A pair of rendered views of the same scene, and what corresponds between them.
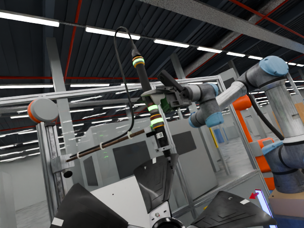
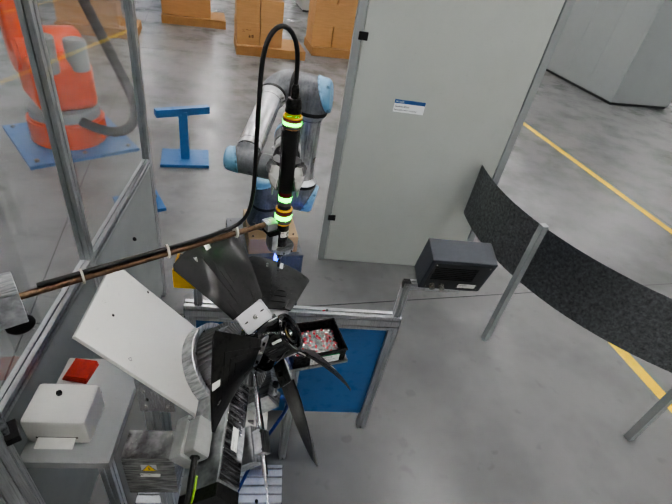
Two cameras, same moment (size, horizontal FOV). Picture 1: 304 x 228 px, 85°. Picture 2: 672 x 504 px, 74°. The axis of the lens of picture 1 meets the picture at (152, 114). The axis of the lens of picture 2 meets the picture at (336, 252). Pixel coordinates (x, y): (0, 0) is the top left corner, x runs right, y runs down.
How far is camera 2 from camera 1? 1.14 m
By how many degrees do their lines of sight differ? 85
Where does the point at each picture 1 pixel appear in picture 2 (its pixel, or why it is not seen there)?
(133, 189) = (130, 291)
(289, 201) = not seen: hidden behind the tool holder
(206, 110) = not seen: hidden behind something
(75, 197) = (222, 348)
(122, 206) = (139, 325)
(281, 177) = (265, 214)
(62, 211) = (216, 372)
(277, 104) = (309, 143)
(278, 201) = (259, 242)
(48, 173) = not seen: outside the picture
